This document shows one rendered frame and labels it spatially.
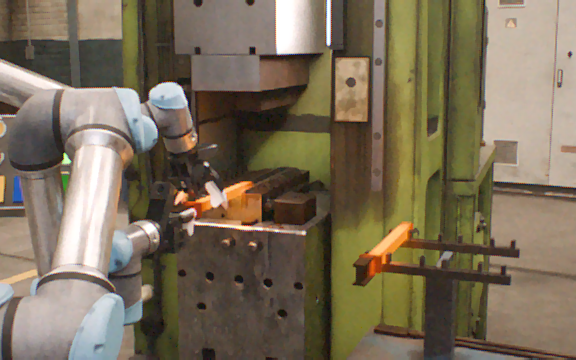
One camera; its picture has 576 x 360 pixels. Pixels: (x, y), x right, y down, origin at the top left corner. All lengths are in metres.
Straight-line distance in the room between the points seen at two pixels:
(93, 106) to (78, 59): 9.53
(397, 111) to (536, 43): 5.17
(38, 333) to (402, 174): 1.22
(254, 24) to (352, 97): 0.33
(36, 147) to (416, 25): 1.07
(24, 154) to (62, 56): 9.70
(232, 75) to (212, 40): 0.11
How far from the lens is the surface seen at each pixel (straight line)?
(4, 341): 1.11
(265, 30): 1.97
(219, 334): 2.12
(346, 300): 2.17
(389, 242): 1.70
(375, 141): 2.04
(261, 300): 2.03
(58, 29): 11.12
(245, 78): 1.99
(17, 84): 1.51
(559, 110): 7.13
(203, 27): 2.04
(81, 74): 10.84
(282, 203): 2.00
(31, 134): 1.36
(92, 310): 1.08
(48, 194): 1.44
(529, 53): 7.17
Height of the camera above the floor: 1.39
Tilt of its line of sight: 10 degrees down
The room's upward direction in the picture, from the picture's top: straight up
